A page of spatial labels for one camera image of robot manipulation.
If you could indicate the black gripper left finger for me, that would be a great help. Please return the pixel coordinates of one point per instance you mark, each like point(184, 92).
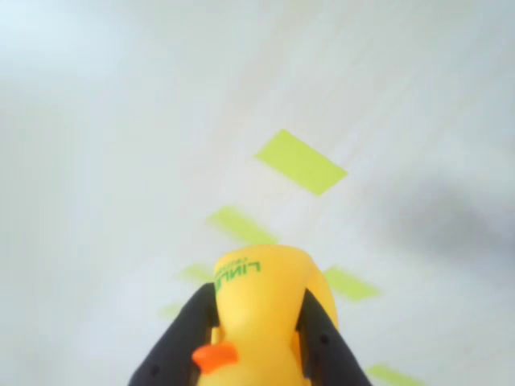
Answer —
point(173, 342)

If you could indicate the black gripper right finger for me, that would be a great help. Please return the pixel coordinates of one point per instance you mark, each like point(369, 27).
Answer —
point(330, 346)

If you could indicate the yellow rubber duck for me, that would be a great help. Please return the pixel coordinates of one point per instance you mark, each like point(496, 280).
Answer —
point(261, 313)

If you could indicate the yellow tape strip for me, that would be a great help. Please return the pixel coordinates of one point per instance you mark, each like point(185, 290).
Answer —
point(351, 284)
point(241, 228)
point(171, 310)
point(396, 377)
point(301, 163)

